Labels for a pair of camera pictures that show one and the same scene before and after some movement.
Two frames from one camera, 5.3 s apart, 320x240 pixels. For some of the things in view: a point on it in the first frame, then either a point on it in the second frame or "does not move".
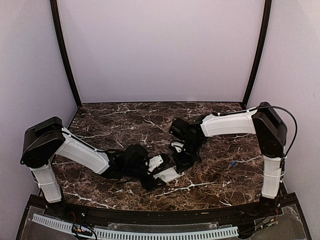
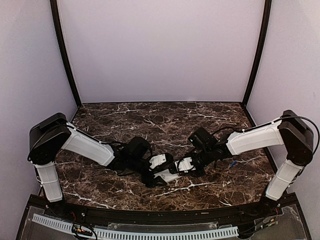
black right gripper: x=181 y=164 → x=200 y=173
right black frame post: x=263 y=32 does not move
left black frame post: x=54 y=6 does not move
